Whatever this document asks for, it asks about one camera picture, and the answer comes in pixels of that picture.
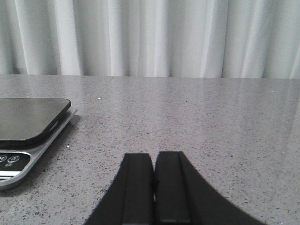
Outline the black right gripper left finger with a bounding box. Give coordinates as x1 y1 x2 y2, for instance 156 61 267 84
85 153 154 225

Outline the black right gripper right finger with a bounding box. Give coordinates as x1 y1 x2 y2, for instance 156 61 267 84
155 151 262 225

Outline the silver digital kitchen scale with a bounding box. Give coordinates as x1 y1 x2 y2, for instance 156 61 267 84
0 98 76 190

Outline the white pleated curtain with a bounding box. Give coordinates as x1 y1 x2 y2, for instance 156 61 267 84
0 0 300 79

